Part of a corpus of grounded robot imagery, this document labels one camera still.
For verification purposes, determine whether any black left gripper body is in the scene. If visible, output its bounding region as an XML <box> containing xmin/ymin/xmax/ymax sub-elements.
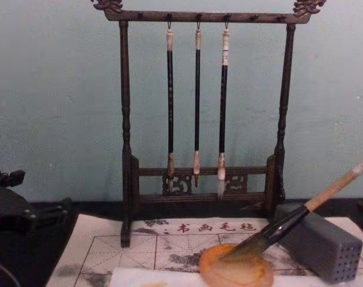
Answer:
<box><xmin>0</xmin><ymin>185</ymin><xmax>39</xmax><ymax>240</ymax></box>

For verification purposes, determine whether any black table cloth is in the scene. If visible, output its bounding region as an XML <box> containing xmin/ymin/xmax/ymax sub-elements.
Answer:
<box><xmin>0</xmin><ymin>198</ymin><xmax>363</xmax><ymax>287</ymax></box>

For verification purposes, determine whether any grey block with holes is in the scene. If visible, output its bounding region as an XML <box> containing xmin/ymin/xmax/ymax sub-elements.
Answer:
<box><xmin>273</xmin><ymin>203</ymin><xmax>363</xmax><ymax>283</ymax></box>

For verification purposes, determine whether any white gridded felt mat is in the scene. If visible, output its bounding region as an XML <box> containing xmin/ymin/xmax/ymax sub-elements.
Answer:
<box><xmin>45</xmin><ymin>213</ymin><xmax>363</xmax><ymax>287</ymax></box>

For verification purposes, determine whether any dark carved wooden brush rack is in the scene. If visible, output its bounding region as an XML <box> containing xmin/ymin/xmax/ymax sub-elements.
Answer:
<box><xmin>90</xmin><ymin>0</ymin><xmax>327</xmax><ymax>249</ymax></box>

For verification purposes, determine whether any white paper sheet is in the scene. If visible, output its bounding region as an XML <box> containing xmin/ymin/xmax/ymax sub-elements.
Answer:
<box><xmin>108</xmin><ymin>266</ymin><xmax>363</xmax><ymax>287</ymax></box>

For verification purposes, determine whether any orange translucent shallow dish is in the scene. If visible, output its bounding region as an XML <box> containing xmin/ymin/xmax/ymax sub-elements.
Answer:
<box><xmin>198</xmin><ymin>242</ymin><xmax>275</xmax><ymax>287</ymax></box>

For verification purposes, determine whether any black brush with brown tip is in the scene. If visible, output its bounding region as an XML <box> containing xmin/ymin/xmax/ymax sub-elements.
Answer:
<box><xmin>166</xmin><ymin>20</ymin><xmax>175</xmax><ymax>193</ymax></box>

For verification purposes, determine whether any black brush with white tip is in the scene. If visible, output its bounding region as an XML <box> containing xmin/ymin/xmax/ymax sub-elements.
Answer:
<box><xmin>216</xmin><ymin>20</ymin><xmax>231</xmax><ymax>201</ymax></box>

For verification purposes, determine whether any thin black calligraphy brush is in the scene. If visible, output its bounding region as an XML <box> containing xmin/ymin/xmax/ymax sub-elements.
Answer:
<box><xmin>193</xmin><ymin>20</ymin><xmax>203</xmax><ymax>189</ymax></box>

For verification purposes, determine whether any large bamboo handled brush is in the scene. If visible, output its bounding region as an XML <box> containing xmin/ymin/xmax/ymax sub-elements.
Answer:
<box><xmin>220</xmin><ymin>156</ymin><xmax>363</xmax><ymax>264</ymax></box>

